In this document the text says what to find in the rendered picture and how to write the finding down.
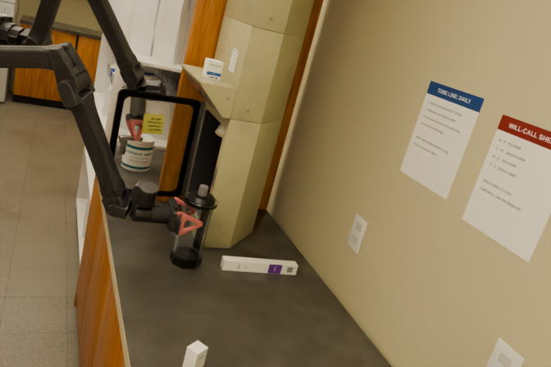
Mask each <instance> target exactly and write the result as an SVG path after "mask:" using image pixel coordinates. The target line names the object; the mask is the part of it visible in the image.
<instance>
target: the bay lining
mask: <svg viewBox="0 0 551 367"><path fill-rule="evenodd" d="M220 124H221V123H220V122H219V121H218V120H217V119H216V118H215V117H214V115H213V114H212V113H211V112H210V111H209V110H205V113H204V117H203V124H202V128H201V132H200V135H199V140H198V146H197V150H196V154H195V158H194V164H193V169H192V172H191V176H190V180H189V186H188V191H187V192H191V191H192V190H199V186H200V185H201V184H205V185H207V186H208V191H207V192H208V193H210V190H211V186H212V180H213V175H214V172H215V168H216V163H217V159H218V155H219V151H220V148H221V141H222V138H221V137H220V136H218V135H217V134H216V133H215V131H216V129H217V128H218V126H219V125H220Z"/></svg>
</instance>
